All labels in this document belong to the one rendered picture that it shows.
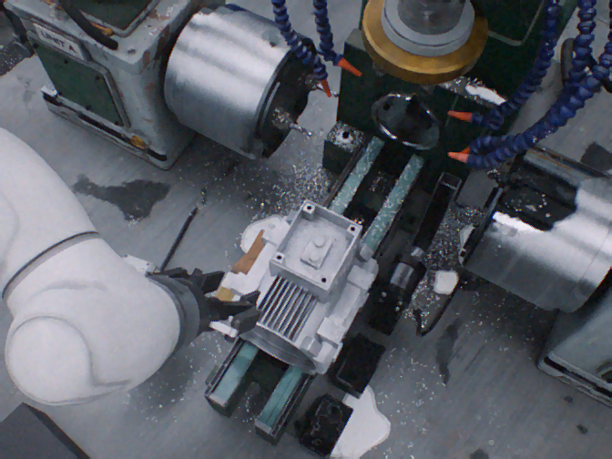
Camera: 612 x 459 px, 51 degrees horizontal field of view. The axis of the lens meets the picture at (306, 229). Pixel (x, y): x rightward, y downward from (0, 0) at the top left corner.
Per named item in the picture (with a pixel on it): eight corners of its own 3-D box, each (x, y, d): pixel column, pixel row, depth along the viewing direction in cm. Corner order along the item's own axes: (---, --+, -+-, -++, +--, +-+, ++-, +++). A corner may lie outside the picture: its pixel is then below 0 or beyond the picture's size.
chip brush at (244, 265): (256, 227, 138) (256, 225, 137) (277, 237, 137) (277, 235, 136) (207, 310, 130) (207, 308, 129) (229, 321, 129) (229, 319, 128)
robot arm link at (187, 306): (119, 262, 65) (147, 258, 71) (84, 341, 66) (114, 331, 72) (196, 306, 63) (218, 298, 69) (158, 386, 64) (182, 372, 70)
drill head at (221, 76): (188, 35, 145) (169, -57, 122) (332, 104, 138) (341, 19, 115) (121, 116, 135) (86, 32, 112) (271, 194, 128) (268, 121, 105)
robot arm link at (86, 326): (209, 331, 63) (127, 229, 64) (129, 370, 48) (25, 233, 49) (133, 399, 65) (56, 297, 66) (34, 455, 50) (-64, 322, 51)
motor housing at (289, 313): (282, 243, 123) (281, 196, 106) (372, 289, 120) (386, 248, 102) (228, 333, 115) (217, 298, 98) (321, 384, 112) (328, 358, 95)
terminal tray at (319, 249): (303, 218, 108) (304, 197, 102) (360, 245, 106) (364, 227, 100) (268, 276, 104) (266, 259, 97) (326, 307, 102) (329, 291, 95)
